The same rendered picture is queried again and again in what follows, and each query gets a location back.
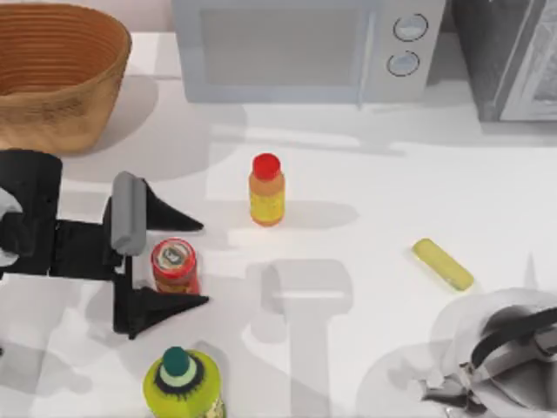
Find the pale grey microwave oven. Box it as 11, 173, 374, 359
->
170, 0, 454, 111

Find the yellow-green flat bar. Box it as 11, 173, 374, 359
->
411, 238, 476, 294

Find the white kettle with black handle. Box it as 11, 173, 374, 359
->
419, 287, 557, 418

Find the orange bottle with red cap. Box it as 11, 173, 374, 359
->
248, 152, 287, 228

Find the grey cabinet with dark inside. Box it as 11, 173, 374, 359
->
450, 0, 557, 124

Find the round microwave knob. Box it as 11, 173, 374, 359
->
386, 50, 421, 78
393, 11, 430, 41

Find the brown wicker basket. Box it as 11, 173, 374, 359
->
0, 3, 133, 155

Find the microwave door handle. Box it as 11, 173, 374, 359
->
357, 10, 377, 110

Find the red jar with printed lid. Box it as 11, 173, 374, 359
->
150, 237, 203, 298

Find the green bottle with dark cap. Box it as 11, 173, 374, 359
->
143, 346, 228, 418

